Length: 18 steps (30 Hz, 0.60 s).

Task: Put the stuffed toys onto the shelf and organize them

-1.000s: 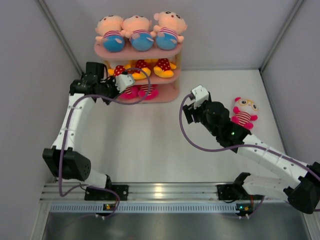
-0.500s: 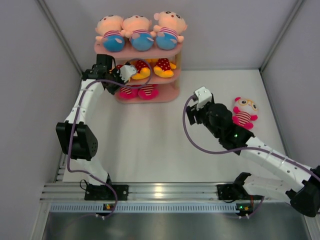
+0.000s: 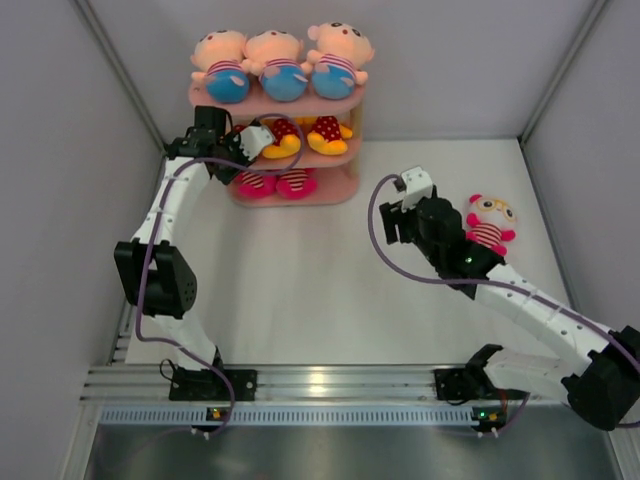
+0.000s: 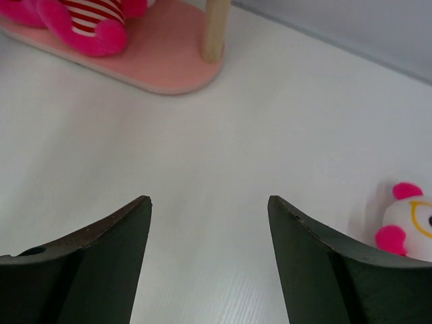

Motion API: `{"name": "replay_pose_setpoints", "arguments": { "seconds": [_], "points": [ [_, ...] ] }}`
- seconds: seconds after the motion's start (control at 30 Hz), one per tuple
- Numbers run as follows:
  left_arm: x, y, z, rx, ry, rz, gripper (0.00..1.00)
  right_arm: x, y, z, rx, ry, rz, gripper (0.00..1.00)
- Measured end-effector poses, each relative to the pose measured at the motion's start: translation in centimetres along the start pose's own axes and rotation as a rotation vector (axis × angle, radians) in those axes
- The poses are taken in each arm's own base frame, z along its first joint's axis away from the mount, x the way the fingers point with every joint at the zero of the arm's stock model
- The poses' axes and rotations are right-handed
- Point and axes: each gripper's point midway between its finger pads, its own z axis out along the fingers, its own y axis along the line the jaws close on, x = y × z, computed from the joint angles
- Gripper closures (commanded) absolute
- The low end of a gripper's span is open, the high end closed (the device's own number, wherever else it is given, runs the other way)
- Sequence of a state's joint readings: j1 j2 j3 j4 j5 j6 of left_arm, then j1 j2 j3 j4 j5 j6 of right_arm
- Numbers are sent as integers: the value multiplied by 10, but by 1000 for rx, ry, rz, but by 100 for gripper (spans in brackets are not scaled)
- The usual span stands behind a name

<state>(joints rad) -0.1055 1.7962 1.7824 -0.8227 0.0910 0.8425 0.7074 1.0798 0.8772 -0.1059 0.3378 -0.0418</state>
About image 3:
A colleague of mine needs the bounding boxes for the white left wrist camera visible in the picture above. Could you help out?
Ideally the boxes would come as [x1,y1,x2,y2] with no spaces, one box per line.
[239,125,275,160]

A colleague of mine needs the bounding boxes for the yellow plush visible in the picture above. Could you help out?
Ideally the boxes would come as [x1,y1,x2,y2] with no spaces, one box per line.
[307,116,353,156]
[262,118,301,159]

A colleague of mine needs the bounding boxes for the right pink striped plush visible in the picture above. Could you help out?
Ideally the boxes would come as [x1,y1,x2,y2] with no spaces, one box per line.
[276,169,318,200]

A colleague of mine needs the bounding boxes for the aluminium front rail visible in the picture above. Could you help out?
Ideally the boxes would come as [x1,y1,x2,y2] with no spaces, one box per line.
[78,363,511,427]

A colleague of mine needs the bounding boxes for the pink three-tier wooden shelf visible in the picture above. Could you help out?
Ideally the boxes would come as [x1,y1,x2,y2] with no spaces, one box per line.
[187,82,365,209]

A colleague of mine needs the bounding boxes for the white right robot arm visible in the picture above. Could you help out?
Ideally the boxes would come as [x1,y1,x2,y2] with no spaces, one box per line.
[378,198,639,431]

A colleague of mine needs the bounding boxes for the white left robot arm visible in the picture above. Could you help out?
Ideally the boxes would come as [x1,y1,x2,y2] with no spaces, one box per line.
[114,106,257,403]

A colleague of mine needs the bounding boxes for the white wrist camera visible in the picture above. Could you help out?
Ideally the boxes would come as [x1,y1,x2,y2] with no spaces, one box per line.
[394,166,434,212]
[239,125,275,160]

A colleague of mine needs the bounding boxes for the boy doll blue shorts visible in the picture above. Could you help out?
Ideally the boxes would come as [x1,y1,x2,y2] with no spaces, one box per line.
[304,22,375,100]
[190,30,250,104]
[243,30,308,103]

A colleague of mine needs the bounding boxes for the pink striped plush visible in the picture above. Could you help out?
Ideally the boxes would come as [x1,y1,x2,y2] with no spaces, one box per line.
[276,169,318,200]
[236,172,278,200]

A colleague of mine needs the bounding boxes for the left pink striped plush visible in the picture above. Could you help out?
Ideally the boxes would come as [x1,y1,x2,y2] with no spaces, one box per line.
[236,172,278,200]

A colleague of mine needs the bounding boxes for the pink plush with glasses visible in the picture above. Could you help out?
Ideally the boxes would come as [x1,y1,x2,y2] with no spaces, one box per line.
[465,194,517,256]

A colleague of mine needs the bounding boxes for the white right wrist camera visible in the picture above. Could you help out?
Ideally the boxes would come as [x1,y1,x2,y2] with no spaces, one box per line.
[394,166,434,212]

